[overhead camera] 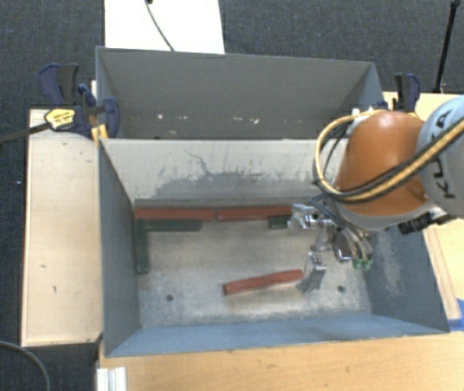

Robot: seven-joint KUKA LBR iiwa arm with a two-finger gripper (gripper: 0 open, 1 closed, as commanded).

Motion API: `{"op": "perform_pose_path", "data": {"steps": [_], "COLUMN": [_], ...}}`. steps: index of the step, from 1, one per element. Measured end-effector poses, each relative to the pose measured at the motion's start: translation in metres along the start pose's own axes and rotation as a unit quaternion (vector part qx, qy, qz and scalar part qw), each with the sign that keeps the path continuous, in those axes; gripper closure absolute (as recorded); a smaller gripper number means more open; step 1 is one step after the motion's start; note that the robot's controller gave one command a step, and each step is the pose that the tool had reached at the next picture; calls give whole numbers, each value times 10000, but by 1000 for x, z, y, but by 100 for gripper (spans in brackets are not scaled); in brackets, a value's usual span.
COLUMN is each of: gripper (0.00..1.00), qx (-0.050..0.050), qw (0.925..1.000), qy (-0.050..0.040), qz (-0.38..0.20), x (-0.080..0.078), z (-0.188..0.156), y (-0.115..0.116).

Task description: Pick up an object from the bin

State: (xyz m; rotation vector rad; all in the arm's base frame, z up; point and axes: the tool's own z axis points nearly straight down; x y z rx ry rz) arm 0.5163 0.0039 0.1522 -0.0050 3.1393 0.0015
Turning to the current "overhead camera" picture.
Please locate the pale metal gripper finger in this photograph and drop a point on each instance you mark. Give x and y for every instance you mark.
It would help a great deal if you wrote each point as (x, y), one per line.
(307, 273)
(316, 277)

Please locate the dark green flat block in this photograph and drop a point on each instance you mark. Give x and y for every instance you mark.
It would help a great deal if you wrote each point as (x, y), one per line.
(171, 225)
(277, 222)

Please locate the red-brown flat block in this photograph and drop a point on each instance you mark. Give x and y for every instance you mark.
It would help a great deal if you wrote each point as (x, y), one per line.
(252, 212)
(262, 282)
(175, 213)

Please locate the grey metal bin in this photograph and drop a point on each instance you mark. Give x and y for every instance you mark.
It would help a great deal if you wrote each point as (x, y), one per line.
(224, 255)

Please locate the pale wood flat board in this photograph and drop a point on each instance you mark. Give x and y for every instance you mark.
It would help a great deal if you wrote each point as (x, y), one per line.
(61, 238)

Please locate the black cylinder on white bracket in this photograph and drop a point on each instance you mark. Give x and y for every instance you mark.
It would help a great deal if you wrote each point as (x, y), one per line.
(415, 225)

